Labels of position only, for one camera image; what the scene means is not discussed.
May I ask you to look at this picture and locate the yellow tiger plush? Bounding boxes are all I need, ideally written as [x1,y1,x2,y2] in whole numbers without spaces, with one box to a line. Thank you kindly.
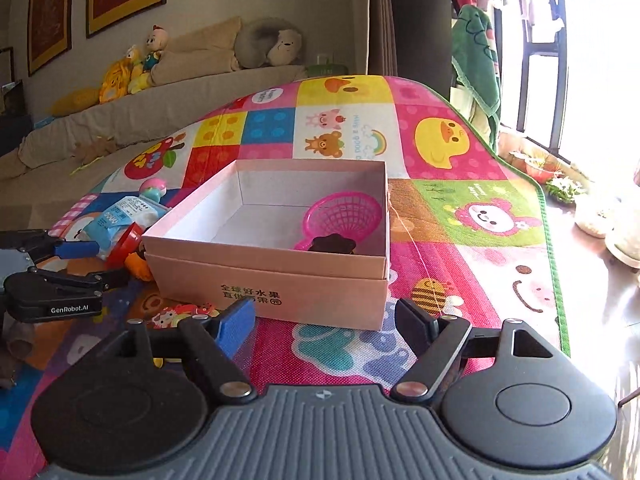
[98,57,133,105]

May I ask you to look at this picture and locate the pink cardboard box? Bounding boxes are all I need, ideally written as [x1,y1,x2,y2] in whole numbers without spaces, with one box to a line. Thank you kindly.
[141,159,391,332]

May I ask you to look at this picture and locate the pink plastic strainer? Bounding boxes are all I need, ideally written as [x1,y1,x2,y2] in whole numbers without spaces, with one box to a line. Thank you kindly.
[294,192,383,252]

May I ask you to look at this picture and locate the brown curtain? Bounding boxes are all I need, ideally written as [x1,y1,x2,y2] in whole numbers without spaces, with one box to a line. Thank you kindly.
[367,0,453,96]

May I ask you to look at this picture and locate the doll with green shirt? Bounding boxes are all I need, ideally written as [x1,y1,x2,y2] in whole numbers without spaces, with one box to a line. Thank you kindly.
[135,25,170,93]

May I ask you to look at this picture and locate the small yellow plush toy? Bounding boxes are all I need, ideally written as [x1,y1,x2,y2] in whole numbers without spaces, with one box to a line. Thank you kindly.
[125,45,147,80]

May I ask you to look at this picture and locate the orange toy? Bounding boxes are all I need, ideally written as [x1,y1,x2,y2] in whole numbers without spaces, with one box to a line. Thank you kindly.
[124,250,153,281]

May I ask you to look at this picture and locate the black window railing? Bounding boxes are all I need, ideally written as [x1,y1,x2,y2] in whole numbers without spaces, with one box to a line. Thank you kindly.
[517,0,570,153]

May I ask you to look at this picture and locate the colourful cartoon play mat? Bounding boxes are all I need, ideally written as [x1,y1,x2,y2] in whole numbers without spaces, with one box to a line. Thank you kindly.
[0,75,571,476]

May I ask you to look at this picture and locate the yellow cushion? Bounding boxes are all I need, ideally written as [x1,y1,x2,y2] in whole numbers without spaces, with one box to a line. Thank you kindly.
[52,88,101,116]

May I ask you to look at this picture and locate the grey bear neck pillow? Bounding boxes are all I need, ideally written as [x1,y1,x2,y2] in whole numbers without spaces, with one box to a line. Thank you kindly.
[234,17,306,68]

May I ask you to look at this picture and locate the green basket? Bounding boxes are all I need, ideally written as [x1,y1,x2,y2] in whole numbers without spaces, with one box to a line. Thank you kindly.
[305,62,351,79]

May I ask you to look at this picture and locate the pink and blue toy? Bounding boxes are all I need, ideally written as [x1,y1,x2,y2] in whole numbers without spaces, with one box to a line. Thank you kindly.
[139,177,168,203]

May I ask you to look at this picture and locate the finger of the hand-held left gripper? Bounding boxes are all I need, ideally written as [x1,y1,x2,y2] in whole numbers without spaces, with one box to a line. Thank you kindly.
[0,229,101,265]
[9,266,128,295]

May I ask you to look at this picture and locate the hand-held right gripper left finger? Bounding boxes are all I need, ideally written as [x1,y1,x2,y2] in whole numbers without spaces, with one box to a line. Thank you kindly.
[124,304,258,407]

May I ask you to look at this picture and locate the dark brown toy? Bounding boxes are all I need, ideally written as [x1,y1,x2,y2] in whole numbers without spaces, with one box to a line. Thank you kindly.
[306,234,357,256]

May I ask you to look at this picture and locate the blue white tissue packet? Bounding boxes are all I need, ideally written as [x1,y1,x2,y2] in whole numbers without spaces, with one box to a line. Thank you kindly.
[80,195,173,261]

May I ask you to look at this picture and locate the white flower plant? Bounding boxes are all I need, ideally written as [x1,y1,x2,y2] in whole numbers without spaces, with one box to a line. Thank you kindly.
[545,175,588,205]

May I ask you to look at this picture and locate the red plastic cup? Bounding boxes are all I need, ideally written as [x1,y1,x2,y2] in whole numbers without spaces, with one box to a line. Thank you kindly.
[105,222,146,268]

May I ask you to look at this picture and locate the beige covered sofa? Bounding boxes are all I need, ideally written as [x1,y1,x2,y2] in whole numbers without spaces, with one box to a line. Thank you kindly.
[0,62,311,231]

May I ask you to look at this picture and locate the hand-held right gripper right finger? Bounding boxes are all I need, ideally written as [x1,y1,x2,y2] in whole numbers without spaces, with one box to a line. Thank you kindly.
[392,297,553,407]

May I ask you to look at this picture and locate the green cartoon towel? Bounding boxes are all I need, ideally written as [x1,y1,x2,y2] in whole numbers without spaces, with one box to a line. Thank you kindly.
[451,4,502,153]

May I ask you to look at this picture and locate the brown plush toy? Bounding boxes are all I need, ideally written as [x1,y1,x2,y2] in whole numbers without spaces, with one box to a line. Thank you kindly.
[70,137,118,168]

